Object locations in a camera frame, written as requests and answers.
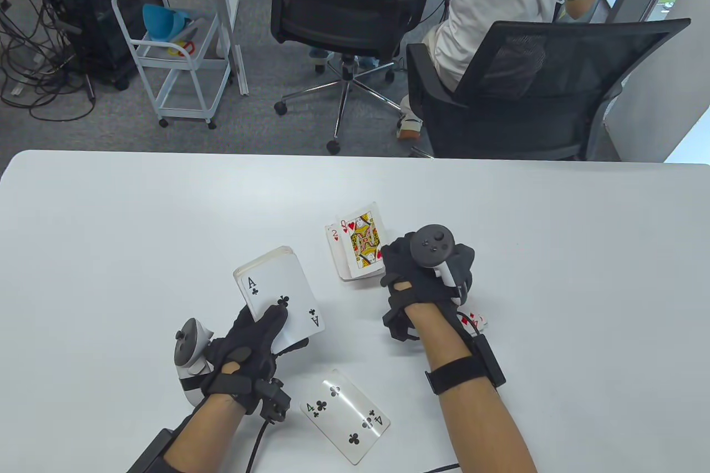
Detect person's left hand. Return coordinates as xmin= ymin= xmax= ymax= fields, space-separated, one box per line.
xmin=202 ymin=304 xmax=310 ymax=414

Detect person's right hand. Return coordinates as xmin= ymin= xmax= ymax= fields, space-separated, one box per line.
xmin=380 ymin=232 xmax=476 ymax=314

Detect four of diamonds playing card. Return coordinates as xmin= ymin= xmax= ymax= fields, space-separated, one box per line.
xmin=456 ymin=309 xmax=490 ymax=334

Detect queen of hearts playing card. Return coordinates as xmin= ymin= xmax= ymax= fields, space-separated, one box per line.
xmin=338 ymin=202 xmax=387 ymax=278

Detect deck of playing cards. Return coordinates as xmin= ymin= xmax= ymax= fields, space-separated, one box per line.
xmin=233 ymin=246 xmax=326 ymax=354

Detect four of clubs playing card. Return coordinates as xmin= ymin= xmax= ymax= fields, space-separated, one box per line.
xmin=300 ymin=368 xmax=392 ymax=465

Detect person's right forearm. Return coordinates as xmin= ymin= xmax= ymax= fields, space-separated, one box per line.
xmin=408 ymin=301 xmax=537 ymax=473

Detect person's left forearm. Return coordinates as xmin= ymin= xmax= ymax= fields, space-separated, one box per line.
xmin=164 ymin=393 xmax=247 ymax=473

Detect grey white VR controller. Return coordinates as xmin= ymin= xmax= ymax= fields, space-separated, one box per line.
xmin=409 ymin=225 xmax=464 ymax=307
xmin=175 ymin=318 xmax=216 ymax=406

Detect black mesh office chair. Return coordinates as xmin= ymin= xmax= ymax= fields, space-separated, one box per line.
xmin=407 ymin=18 xmax=692 ymax=161
xmin=263 ymin=0 xmax=433 ymax=155

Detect blue plastic funnel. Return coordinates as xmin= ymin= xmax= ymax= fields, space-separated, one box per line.
xmin=142 ymin=3 xmax=192 ymax=43

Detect black computer tower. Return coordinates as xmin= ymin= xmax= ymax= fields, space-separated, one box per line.
xmin=29 ymin=0 xmax=150 ymax=91

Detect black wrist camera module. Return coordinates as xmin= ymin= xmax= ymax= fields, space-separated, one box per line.
xmin=254 ymin=379 xmax=292 ymax=423
xmin=383 ymin=304 xmax=421 ymax=342

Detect black forearm strap with box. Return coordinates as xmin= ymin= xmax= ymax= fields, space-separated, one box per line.
xmin=425 ymin=333 xmax=506 ymax=396
xmin=126 ymin=429 xmax=178 ymax=473

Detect tangle of black floor cables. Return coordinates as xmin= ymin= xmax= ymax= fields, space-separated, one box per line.
xmin=0 ymin=0 xmax=98 ymax=121

